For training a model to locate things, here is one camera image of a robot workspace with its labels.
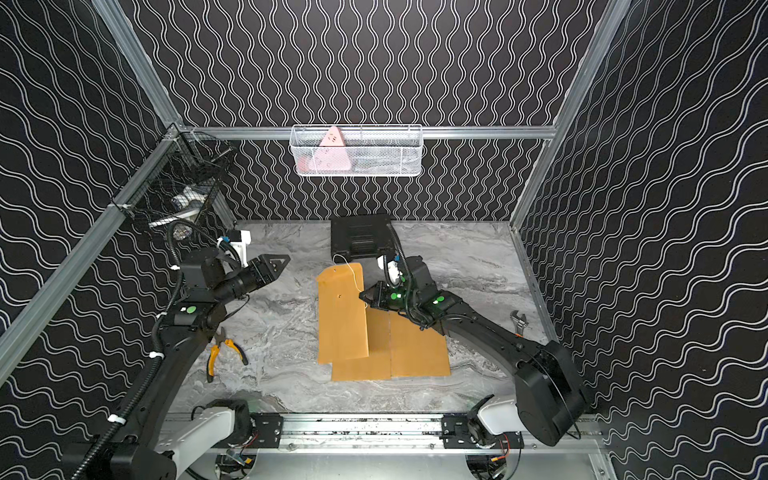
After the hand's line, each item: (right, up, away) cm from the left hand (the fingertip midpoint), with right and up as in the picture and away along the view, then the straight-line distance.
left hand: (283, 255), depth 73 cm
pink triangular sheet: (+9, +30, +16) cm, 35 cm away
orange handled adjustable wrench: (+67, -21, +20) cm, 72 cm away
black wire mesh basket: (-42, +24, +24) cm, 54 cm away
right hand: (+18, -10, +5) cm, 21 cm away
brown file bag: (+23, -31, +12) cm, 41 cm away
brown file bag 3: (+34, -28, +15) cm, 47 cm away
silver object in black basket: (-31, +15, +13) cm, 37 cm away
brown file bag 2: (+13, -16, +8) cm, 22 cm away
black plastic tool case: (+16, +6, +31) cm, 36 cm away
